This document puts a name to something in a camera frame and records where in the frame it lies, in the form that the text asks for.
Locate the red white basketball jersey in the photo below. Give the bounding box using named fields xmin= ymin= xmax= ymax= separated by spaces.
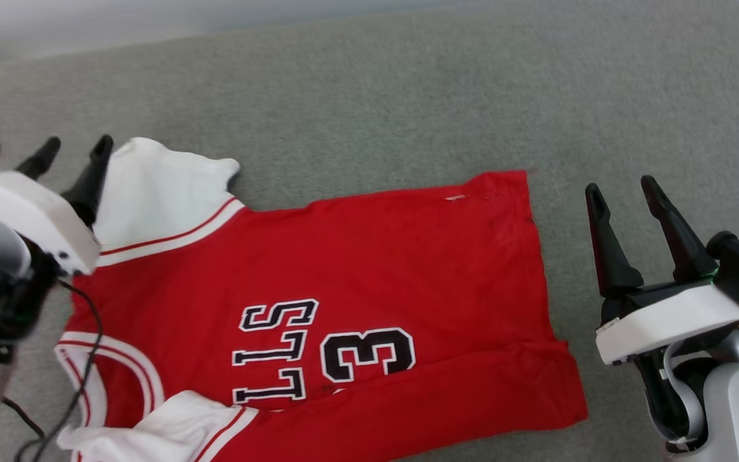
xmin=54 ymin=137 xmax=590 ymax=462

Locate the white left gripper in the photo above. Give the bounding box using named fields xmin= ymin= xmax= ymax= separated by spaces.
xmin=0 ymin=134 xmax=114 ymax=277

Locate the thin black cable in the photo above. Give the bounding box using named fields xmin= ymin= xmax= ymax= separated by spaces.
xmin=1 ymin=397 xmax=46 ymax=442
xmin=13 ymin=277 xmax=103 ymax=462

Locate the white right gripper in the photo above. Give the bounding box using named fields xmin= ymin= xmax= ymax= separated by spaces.
xmin=585 ymin=175 xmax=739 ymax=367

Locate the grey fabric sofa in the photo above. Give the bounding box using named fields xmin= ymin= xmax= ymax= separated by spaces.
xmin=0 ymin=0 xmax=739 ymax=462

